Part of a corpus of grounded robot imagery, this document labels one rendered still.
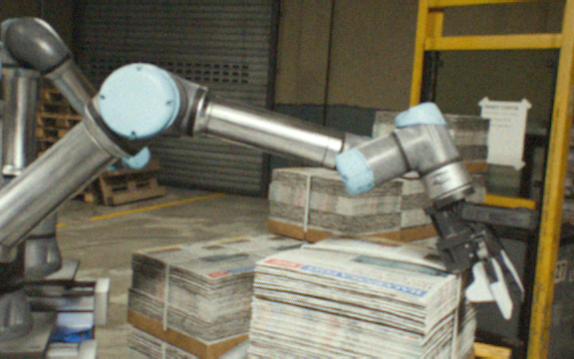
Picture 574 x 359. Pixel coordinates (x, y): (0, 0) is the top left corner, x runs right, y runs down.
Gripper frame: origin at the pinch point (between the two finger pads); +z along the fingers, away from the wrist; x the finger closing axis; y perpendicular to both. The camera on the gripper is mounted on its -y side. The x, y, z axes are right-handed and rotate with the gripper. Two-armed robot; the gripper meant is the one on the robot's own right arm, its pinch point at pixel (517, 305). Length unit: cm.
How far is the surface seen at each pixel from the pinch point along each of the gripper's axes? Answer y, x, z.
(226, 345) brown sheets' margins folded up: 86, -41, -8
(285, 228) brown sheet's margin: 87, -97, -34
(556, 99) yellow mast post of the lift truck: -1, -194, -44
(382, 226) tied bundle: 57, -107, -22
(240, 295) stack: 78, -44, -19
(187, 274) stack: 87, -37, -29
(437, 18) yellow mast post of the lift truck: 33, -218, -105
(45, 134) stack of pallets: 551, -483, -290
